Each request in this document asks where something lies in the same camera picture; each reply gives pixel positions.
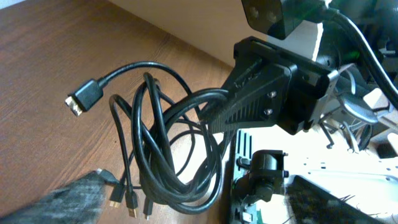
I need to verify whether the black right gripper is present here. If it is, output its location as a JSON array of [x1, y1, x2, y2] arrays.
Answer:
[[200, 37, 338, 135]]

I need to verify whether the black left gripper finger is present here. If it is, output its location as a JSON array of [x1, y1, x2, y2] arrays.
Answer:
[[1, 172, 105, 224]]

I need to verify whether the thin black USB cable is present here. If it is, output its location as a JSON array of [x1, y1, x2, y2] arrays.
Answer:
[[96, 93, 218, 221]]

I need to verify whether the thick black HDMI cable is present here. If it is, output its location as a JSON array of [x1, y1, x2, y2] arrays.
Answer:
[[64, 61, 237, 215]]

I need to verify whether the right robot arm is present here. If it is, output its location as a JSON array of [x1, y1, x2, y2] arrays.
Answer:
[[199, 1, 397, 134]]

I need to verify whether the black arm base clamp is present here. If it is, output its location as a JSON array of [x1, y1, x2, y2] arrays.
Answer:
[[228, 129, 290, 224]]

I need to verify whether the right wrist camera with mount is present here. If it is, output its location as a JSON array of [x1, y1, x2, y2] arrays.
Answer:
[[241, 0, 333, 62]]

